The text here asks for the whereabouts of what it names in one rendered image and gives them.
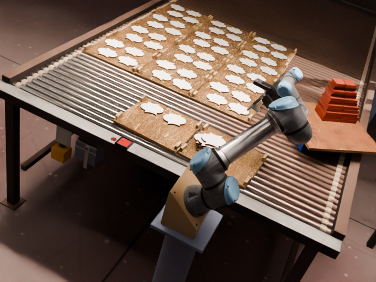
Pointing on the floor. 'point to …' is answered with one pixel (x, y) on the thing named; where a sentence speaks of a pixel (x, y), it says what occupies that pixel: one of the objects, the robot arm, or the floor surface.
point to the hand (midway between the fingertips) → (251, 104)
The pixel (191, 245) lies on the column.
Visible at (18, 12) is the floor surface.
